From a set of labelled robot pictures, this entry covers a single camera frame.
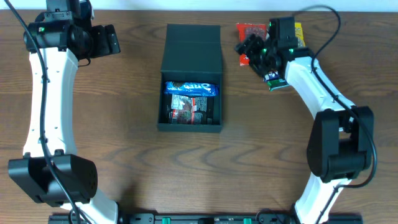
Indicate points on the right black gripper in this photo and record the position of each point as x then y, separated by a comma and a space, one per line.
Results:
253, 43

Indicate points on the yellow candy bag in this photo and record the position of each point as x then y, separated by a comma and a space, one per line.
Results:
299, 34

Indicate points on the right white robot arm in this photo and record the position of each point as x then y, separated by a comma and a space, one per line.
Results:
341, 143

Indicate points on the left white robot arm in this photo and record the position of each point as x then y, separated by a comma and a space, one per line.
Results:
50, 171

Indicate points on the green candy bar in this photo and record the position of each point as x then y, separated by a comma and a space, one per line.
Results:
277, 84

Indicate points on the blue Oreo cookie pack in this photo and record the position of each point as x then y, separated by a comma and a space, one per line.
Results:
191, 89

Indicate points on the black gift box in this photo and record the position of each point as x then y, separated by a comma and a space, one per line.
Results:
192, 53

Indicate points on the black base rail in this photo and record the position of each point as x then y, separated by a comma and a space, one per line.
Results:
205, 219

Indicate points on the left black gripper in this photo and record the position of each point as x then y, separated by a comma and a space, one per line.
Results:
109, 38

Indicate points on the blue chocolate bar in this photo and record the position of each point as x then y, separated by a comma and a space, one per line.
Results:
272, 75

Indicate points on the red Hacks candy bag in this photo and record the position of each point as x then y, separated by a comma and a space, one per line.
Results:
245, 30

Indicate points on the Haribo gummy candy bag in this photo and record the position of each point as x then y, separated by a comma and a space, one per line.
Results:
190, 110

